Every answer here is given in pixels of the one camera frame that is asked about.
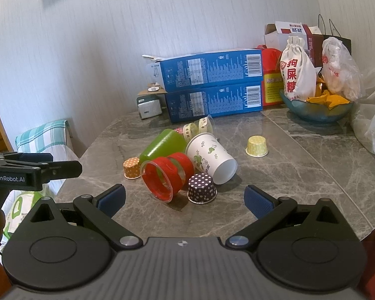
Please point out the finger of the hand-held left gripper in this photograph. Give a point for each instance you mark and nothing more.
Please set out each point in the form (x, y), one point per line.
(65, 168)

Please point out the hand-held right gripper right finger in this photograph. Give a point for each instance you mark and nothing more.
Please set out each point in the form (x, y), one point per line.
(257, 203)

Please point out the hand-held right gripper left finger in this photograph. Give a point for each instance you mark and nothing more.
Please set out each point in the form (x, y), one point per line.
(112, 201)

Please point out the orange dotted paper baking cup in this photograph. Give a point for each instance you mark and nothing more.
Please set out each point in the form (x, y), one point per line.
(131, 167)

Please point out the yellow paper baking cup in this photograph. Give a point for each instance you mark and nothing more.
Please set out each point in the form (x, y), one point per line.
(257, 146)

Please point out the purple dotted paper baking cup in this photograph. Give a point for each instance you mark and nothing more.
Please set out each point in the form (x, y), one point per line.
(201, 187)

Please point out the white paper cup green print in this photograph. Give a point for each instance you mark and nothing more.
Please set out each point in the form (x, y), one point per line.
(206, 154)

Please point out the green plastic cup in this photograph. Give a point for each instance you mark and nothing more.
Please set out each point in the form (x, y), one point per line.
(162, 143)

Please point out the clear cup with red sleeve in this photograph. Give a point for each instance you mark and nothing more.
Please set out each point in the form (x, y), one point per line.
(181, 162)

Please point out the clear plastic cup printed band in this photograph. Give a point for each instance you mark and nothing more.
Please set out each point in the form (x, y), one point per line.
(200, 126)

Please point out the red dotted paper baking cup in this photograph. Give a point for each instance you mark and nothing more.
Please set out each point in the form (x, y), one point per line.
(178, 130)

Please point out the green and white bag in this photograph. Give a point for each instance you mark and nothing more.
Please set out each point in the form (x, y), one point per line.
(18, 206)

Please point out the plaid cushion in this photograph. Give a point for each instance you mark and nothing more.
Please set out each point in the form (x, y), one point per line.
(40, 134)

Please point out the white small device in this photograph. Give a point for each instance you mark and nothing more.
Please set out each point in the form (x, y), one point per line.
(149, 108)

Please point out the glass bowl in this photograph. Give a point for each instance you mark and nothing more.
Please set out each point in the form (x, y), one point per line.
(312, 111)

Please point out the blue cardboard box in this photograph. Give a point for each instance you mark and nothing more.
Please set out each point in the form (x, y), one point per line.
(206, 68)
(212, 101)

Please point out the red box yellow label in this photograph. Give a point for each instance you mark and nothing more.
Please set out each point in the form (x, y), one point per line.
(272, 89)

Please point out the pile of orange snack packets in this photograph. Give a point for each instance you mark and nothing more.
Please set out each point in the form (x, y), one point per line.
(331, 100)

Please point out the white plastic bag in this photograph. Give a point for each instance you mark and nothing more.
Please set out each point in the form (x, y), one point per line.
(340, 68)

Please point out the brown box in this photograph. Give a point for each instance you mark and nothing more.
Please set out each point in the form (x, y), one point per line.
(315, 50)

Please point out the white cardboard box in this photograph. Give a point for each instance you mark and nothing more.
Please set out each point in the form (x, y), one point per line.
(273, 40)

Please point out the red and white carton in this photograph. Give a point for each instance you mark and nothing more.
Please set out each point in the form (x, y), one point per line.
(295, 28)

